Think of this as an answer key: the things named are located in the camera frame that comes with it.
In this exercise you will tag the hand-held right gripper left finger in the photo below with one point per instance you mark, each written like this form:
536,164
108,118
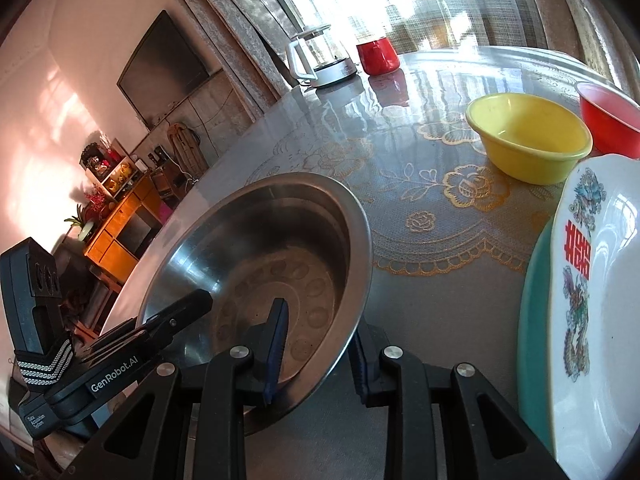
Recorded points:
276,345

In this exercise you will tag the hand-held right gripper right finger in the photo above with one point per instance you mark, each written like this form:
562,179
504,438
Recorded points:
359,365

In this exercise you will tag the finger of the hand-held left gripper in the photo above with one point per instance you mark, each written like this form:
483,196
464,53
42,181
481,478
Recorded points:
175,312

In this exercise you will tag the stainless steel bowl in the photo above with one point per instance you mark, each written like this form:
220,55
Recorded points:
280,240

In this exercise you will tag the teal plastic plate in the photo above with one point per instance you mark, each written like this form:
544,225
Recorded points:
532,320

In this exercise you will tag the white floral oval plate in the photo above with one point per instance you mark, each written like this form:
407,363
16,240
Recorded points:
610,285

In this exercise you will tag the yellow plastic bowl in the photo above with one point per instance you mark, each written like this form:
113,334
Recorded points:
530,135

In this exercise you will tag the red plastic bowl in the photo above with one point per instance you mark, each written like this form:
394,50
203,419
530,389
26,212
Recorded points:
612,120

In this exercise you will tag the orange wooden cabinet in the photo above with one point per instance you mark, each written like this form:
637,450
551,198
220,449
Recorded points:
117,230

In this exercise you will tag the shelf with ornaments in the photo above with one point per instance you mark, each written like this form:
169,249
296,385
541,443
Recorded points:
107,165

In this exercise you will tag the wooden rack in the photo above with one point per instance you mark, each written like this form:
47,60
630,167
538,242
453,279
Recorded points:
185,152

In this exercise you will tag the glass electric kettle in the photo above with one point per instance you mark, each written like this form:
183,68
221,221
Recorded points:
327,67

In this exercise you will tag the beige curtain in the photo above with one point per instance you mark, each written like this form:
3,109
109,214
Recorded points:
565,5
235,25

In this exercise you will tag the red mug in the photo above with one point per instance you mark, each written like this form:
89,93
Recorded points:
377,57

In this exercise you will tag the wall-mounted television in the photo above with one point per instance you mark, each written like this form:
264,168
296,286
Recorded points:
165,70

